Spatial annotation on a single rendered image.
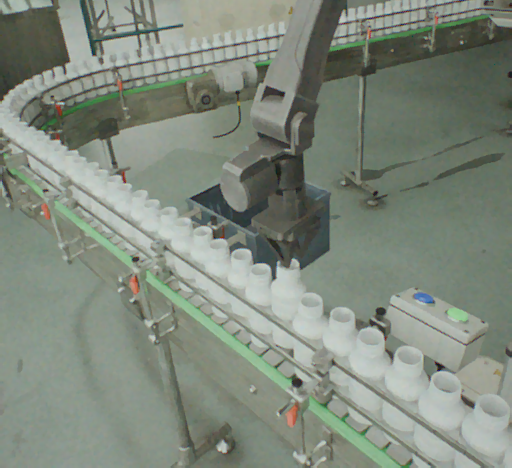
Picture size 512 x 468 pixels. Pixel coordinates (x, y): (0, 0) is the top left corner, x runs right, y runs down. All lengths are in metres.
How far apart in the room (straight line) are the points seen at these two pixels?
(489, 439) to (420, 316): 0.23
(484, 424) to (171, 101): 2.13
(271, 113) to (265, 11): 4.54
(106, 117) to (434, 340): 1.94
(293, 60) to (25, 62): 5.59
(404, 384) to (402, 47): 2.59
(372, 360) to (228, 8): 4.48
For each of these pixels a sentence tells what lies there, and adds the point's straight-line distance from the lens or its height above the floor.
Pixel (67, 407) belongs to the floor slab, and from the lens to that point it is 2.37.
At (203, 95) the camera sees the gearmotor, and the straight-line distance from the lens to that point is 2.48.
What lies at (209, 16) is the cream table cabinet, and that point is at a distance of 4.99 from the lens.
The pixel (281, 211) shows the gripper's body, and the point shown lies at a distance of 0.76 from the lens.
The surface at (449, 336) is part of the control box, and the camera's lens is 0.88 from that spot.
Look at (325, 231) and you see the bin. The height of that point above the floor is 0.82.
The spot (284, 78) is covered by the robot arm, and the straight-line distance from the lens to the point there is 0.69.
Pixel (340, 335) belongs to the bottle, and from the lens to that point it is 0.81.
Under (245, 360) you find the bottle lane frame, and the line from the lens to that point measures 1.01.
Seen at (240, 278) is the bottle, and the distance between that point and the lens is 0.94.
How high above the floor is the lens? 1.72
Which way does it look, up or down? 31 degrees down
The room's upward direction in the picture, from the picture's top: 6 degrees counter-clockwise
